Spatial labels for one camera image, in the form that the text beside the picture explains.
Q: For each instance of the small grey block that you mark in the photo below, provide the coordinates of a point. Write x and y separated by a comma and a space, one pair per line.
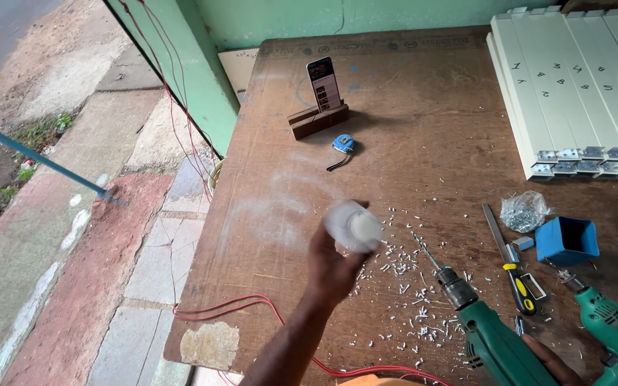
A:
523, 243

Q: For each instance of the person's left fingers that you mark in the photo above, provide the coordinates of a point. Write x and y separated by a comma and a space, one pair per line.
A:
347, 256

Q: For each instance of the blue tape measure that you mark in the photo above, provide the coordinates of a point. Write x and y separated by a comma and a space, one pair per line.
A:
343, 143

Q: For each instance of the white cloth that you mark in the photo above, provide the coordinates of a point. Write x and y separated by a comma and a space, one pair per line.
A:
353, 228

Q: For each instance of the orange clothing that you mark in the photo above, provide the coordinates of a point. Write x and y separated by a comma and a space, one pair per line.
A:
378, 381

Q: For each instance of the stack of white numbered panels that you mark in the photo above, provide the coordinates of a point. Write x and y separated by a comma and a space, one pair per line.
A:
577, 91

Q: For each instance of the smartphone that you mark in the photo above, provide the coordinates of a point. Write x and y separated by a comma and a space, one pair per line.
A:
323, 84

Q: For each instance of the blue square tube piece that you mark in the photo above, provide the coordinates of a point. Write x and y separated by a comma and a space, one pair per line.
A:
565, 241

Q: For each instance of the pale board sheet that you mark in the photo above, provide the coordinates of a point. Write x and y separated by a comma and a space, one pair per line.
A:
239, 68

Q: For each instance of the person's right fingers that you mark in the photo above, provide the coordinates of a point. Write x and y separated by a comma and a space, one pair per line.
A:
535, 344

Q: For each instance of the person's left hand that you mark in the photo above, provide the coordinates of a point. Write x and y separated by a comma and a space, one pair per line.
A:
333, 268

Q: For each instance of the clear bag of screws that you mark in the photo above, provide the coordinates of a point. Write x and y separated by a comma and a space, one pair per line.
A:
523, 211

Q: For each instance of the brown wooden phone stand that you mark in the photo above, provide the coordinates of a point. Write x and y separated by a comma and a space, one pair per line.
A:
318, 121

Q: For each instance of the green electric drill with bit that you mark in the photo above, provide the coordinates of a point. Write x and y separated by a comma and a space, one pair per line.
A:
488, 338

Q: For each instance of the person's right hand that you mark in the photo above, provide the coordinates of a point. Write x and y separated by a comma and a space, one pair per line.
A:
553, 362

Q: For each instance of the rectangular metal bracket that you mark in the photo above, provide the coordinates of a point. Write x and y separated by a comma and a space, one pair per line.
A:
535, 287

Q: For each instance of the blue pipe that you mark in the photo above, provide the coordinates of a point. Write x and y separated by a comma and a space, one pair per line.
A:
35, 160

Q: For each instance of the scatter of white shavings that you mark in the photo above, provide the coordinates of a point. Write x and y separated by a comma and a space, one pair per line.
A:
408, 300

